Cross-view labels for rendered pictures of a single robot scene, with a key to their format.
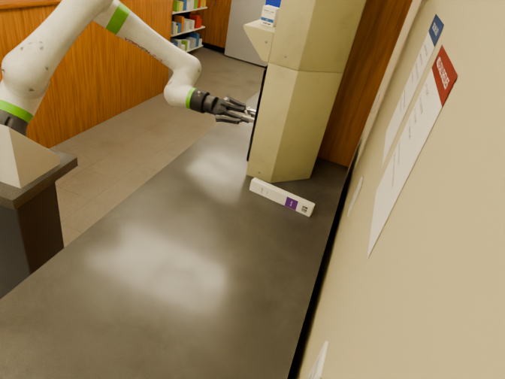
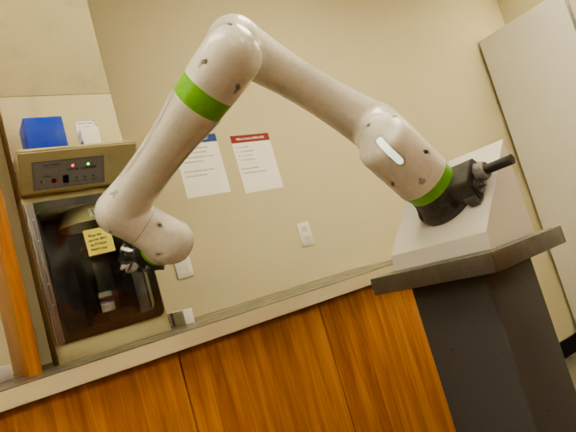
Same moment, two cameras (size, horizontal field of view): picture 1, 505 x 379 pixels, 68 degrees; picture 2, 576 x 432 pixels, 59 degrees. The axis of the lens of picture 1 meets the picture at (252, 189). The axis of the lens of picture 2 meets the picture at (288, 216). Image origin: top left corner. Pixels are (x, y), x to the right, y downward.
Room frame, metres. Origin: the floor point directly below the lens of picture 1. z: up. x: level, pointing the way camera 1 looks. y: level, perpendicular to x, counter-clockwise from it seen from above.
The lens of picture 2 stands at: (2.19, 1.41, 1.01)
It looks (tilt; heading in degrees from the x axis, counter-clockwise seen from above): 6 degrees up; 222
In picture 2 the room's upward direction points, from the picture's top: 16 degrees counter-clockwise
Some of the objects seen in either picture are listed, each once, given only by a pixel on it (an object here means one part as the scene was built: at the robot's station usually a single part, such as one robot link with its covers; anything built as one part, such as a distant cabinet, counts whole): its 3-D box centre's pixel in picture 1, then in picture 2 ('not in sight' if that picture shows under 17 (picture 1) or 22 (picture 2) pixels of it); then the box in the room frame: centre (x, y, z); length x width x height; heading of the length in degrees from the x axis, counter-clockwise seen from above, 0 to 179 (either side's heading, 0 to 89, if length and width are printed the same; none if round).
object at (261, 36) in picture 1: (269, 37); (80, 167); (1.51, 0.06, 1.46); 0.32 x 0.12 x 0.10; 167
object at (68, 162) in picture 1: (9, 168); (466, 261); (1.06, 0.87, 0.92); 0.32 x 0.32 x 0.04; 82
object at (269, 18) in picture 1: (270, 16); (90, 140); (1.46, 0.07, 1.54); 0.05 x 0.05 x 0.06; 74
